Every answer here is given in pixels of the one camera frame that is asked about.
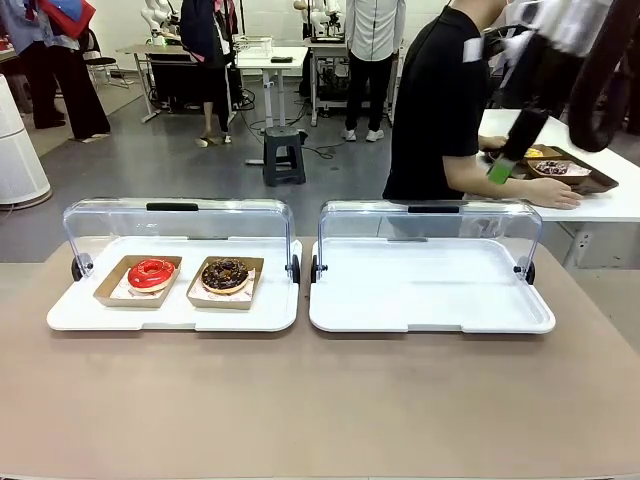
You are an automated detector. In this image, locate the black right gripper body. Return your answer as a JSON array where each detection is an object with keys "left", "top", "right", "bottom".
[{"left": 501, "top": 107, "right": 551, "bottom": 162}]

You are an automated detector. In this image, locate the purple donut's cardboard box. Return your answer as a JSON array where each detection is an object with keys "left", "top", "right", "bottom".
[{"left": 526, "top": 158, "right": 592, "bottom": 185}]

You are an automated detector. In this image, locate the dark brown serving tray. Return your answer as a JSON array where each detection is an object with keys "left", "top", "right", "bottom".
[{"left": 482, "top": 143, "right": 620, "bottom": 197}]

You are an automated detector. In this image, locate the person's right forearm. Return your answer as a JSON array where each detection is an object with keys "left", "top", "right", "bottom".
[{"left": 444, "top": 152, "right": 539, "bottom": 202}]

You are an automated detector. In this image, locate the person in black shirt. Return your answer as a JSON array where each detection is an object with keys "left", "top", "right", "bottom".
[{"left": 382, "top": 0, "right": 509, "bottom": 201}]

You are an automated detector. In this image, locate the chocolate donut's printed paper liner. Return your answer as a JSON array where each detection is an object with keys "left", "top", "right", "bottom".
[{"left": 192, "top": 267, "right": 257, "bottom": 304}]

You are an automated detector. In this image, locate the chocolate nut-sprinkled donut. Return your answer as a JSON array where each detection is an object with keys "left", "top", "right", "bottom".
[{"left": 200, "top": 257, "right": 250, "bottom": 295}]

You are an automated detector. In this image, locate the chocolate donut in box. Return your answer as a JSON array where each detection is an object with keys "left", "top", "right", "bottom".
[{"left": 185, "top": 256, "right": 265, "bottom": 311}]

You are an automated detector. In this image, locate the red donut's printed paper liner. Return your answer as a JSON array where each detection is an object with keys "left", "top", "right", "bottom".
[{"left": 108, "top": 259, "right": 181, "bottom": 301}]

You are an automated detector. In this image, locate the red glazed donut in box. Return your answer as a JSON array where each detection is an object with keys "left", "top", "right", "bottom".
[{"left": 92, "top": 254, "right": 184, "bottom": 309}]

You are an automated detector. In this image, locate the person's right hand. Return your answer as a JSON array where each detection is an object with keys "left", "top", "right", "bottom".
[{"left": 528, "top": 178, "right": 585, "bottom": 211}]

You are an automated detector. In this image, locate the clear hinged display lid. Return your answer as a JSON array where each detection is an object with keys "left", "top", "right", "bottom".
[
  {"left": 62, "top": 197, "right": 294, "bottom": 281},
  {"left": 317, "top": 199, "right": 544, "bottom": 281}
]

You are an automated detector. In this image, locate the white side table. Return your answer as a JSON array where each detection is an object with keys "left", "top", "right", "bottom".
[{"left": 462, "top": 108, "right": 640, "bottom": 269}]

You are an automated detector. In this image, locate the bystander in white shirt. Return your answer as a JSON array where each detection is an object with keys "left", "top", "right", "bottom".
[{"left": 343, "top": 0, "right": 407, "bottom": 143}]

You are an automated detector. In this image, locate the dark grey plastic stool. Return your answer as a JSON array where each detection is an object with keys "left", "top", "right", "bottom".
[{"left": 262, "top": 126, "right": 308, "bottom": 188}]

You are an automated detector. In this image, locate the white standing desk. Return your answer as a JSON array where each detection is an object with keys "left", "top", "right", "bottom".
[{"left": 234, "top": 45, "right": 311, "bottom": 166}]

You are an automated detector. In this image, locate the bystander in dark jacket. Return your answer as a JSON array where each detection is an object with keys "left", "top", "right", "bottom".
[{"left": 179, "top": 0, "right": 241, "bottom": 147}]

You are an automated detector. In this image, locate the white display tray with donuts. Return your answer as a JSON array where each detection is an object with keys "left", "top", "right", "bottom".
[{"left": 46, "top": 235, "right": 304, "bottom": 334}]

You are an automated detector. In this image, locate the wooden top desk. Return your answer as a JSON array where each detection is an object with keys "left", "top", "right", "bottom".
[{"left": 115, "top": 43, "right": 201, "bottom": 125}]

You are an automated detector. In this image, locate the black office chair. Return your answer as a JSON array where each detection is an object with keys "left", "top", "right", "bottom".
[{"left": 82, "top": 29, "right": 132, "bottom": 91}]

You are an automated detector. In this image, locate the bystander with red bag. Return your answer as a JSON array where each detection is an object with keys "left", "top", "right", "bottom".
[{"left": 0, "top": 0, "right": 112, "bottom": 142}]

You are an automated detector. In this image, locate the white air purifier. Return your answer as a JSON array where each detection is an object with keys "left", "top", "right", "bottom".
[{"left": 0, "top": 73, "right": 53, "bottom": 206}]

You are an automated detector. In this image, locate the small grey stool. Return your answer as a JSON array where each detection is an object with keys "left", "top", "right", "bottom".
[{"left": 5, "top": 74, "right": 31, "bottom": 115}]

